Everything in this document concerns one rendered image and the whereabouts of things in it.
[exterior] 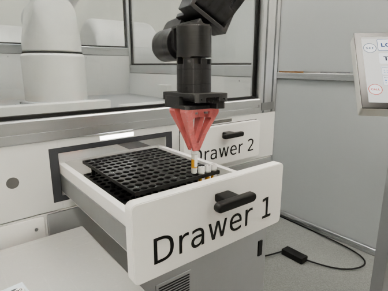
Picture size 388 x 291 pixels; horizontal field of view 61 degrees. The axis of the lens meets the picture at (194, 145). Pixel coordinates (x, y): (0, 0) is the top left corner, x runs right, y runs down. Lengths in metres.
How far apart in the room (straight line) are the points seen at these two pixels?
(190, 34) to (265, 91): 0.55
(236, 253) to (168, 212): 0.72
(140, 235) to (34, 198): 0.35
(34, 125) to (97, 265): 0.28
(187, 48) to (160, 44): 0.08
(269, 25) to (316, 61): 1.22
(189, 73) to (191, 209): 0.21
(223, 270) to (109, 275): 0.60
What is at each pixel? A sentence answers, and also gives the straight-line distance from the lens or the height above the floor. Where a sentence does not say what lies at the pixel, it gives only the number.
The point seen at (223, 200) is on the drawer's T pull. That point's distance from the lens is 0.45.
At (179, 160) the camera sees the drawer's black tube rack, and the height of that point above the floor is 0.90.
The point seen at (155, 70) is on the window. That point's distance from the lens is 0.80.
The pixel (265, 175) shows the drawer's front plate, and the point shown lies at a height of 0.91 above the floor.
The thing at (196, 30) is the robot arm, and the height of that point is 1.14.
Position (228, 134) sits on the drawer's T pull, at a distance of 0.88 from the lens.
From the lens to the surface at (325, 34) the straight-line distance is 2.23.
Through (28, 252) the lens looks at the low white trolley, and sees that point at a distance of 0.69.
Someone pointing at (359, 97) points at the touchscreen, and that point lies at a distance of 1.18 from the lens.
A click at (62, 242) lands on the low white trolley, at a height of 0.76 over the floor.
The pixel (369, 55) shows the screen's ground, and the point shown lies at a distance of 1.27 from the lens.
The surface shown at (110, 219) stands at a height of 0.87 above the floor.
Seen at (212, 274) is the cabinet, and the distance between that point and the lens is 1.09.
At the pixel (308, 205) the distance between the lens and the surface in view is 2.42.
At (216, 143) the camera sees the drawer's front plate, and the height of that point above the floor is 0.88.
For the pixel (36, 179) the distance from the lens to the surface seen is 0.71.
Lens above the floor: 1.09
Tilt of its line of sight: 14 degrees down
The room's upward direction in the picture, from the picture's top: straight up
